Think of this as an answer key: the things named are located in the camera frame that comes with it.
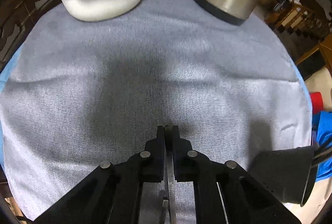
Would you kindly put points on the blue table cover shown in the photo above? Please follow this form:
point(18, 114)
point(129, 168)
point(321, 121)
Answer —
point(6, 72)

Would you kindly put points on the dark carved wooden sideboard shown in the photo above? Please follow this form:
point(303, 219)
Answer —
point(18, 11)

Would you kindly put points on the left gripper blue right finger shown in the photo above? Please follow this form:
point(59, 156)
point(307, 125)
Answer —
point(182, 163)

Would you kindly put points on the dark chopstick three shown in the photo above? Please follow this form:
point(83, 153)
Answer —
point(322, 153)

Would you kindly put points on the dark chopstick two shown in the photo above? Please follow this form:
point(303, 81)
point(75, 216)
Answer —
point(164, 210)

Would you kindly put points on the grey metal utensil holder cup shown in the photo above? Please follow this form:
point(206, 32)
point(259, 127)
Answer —
point(288, 174)

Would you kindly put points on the wooden staircase railing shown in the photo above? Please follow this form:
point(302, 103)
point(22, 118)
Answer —
point(306, 18)

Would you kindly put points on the dark chopstick one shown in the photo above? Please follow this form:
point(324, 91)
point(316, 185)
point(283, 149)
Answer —
point(170, 174)

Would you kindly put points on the cream sofa armchair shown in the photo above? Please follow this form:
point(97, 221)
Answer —
point(320, 81)

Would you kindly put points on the blue plastic tarp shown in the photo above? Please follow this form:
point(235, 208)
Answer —
point(322, 124)

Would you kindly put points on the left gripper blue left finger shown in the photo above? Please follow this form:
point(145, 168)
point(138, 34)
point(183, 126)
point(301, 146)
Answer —
point(153, 166)

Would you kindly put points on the grey table cloth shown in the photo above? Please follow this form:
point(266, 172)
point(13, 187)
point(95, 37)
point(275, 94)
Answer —
point(82, 93)

